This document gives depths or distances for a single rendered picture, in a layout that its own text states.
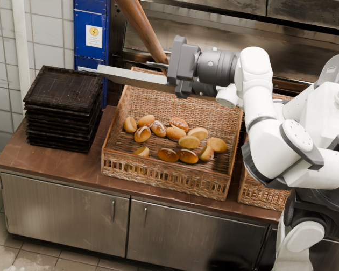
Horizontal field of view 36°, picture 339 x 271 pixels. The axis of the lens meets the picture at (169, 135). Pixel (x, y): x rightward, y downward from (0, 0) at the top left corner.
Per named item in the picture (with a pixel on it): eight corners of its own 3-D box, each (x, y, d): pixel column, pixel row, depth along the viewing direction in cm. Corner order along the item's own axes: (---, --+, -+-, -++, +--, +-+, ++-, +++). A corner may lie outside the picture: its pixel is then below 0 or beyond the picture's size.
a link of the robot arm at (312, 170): (260, 199, 105) (317, 202, 120) (309, 163, 98) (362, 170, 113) (236, 152, 110) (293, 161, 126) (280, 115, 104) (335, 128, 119)
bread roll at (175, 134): (186, 130, 243) (182, 141, 241) (187, 135, 249) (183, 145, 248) (167, 124, 245) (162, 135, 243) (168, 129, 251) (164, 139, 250)
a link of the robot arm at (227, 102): (222, 77, 169) (252, 80, 162) (210, 106, 167) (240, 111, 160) (205, 59, 161) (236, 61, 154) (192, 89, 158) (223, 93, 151)
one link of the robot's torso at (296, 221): (324, 215, 175) (335, 191, 168) (326, 246, 165) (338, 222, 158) (286, 207, 176) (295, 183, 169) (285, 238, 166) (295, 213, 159)
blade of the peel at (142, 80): (251, 100, 180) (252, 92, 180) (96, 71, 184) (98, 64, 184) (244, 107, 216) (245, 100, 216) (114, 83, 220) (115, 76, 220)
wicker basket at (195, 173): (127, 110, 263) (131, 64, 245) (238, 133, 258) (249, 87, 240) (98, 175, 226) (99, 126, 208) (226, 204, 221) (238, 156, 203)
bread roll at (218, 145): (224, 155, 240) (225, 155, 246) (228, 141, 240) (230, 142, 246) (203, 148, 242) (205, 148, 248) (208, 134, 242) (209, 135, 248)
